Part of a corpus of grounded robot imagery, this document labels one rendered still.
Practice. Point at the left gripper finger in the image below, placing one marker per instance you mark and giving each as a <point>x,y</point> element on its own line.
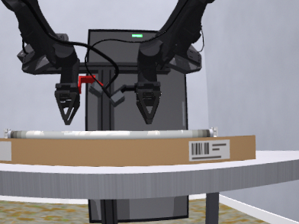
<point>147,103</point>
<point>148,94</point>

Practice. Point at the fluorescent tube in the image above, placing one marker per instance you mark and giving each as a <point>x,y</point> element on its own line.
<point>158,134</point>

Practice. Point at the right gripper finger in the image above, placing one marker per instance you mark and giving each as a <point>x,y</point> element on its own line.
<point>66,96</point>
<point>76,107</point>

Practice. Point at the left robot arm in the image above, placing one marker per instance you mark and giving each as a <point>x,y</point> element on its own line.
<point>185,21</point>

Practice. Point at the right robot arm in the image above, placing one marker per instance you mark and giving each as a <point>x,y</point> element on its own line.
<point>31,14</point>

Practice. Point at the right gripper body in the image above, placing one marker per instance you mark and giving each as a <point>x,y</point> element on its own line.
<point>71,76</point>

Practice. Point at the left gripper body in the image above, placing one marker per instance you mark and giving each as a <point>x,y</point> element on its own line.
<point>148,79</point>

